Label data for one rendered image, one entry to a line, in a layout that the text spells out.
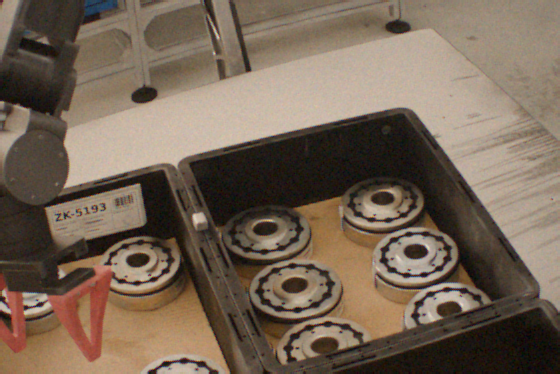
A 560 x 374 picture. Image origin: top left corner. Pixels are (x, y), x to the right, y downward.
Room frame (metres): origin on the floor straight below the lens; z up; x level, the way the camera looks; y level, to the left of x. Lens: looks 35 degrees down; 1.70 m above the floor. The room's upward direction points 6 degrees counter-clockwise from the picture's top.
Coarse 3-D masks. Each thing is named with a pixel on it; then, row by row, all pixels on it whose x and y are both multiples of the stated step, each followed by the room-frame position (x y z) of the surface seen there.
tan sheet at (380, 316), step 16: (304, 208) 1.19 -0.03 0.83; (320, 208) 1.18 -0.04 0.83; (336, 208) 1.18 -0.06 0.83; (320, 224) 1.15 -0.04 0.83; (336, 224) 1.15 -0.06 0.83; (432, 224) 1.12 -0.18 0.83; (320, 240) 1.12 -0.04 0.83; (336, 240) 1.12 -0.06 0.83; (320, 256) 1.09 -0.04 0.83; (336, 256) 1.09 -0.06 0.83; (352, 256) 1.08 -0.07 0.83; (368, 256) 1.08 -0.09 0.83; (336, 272) 1.06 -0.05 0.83; (352, 272) 1.05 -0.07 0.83; (368, 272) 1.05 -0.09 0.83; (464, 272) 1.02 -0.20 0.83; (352, 288) 1.02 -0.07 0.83; (368, 288) 1.02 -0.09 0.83; (352, 304) 1.00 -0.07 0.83; (368, 304) 0.99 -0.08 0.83; (384, 304) 0.99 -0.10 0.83; (400, 304) 0.98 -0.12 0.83; (352, 320) 0.97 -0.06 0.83; (368, 320) 0.96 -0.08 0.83; (384, 320) 0.96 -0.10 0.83; (400, 320) 0.96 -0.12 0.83; (272, 336) 0.96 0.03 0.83
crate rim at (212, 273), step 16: (112, 176) 1.15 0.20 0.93; (128, 176) 1.15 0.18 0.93; (144, 176) 1.15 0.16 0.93; (176, 176) 1.14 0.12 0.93; (64, 192) 1.13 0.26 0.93; (80, 192) 1.13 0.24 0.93; (176, 192) 1.11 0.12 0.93; (192, 208) 1.07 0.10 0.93; (192, 224) 1.04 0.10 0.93; (192, 240) 1.01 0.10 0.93; (208, 256) 0.98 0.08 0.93; (208, 272) 0.96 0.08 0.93; (224, 288) 0.93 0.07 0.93; (224, 304) 0.90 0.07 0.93; (240, 320) 0.87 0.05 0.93; (240, 336) 0.86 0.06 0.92; (240, 352) 0.83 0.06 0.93; (256, 368) 0.80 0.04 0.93
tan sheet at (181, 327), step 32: (96, 256) 1.13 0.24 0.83; (192, 288) 1.05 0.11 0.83; (128, 320) 1.00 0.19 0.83; (160, 320) 1.00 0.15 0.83; (192, 320) 1.00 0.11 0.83; (0, 352) 0.96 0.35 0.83; (32, 352) 0.96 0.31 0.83; (64, 352) 0.95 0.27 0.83; (128, 352) 0.95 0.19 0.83; (160, 352) 0.94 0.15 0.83; (192, 352) 0.94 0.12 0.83
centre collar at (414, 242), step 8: (408, 240) 1.05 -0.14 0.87; (416, 240) 1.05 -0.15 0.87; (424, 240) 1.05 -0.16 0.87; (400, 248) 1.04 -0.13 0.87; (408, 248) 1.04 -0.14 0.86; (424, 248) 1.04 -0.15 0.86; (432, 248) 1.03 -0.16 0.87; (400, 256) 1.02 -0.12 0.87; (432, 256) 1.02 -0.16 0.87; (408, 264) 1.01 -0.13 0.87; (416, 264) 1.01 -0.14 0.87; (424, 264) 1.01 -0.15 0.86
